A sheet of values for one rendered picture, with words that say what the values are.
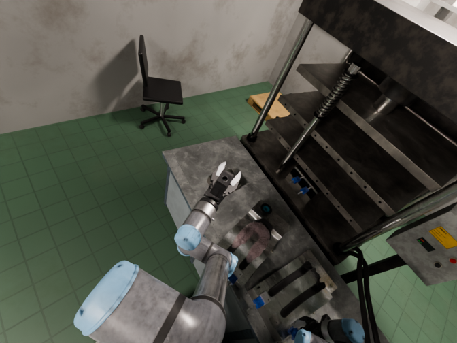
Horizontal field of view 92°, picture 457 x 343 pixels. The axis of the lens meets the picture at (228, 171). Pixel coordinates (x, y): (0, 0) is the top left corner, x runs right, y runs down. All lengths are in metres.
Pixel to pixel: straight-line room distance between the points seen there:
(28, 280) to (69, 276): 0.25
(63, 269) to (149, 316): 1.89
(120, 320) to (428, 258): 1.58
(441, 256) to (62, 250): 2.57
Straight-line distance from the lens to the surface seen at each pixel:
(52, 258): 2.33
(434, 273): 1.76
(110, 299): 0.43
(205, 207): 0.73
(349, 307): 1.74
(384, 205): 1.59
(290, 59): 1.71
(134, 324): 0.42
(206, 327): 0.45
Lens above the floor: 2.10
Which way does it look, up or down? 49 degrees down
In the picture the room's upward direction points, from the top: 25 degrees clockwise
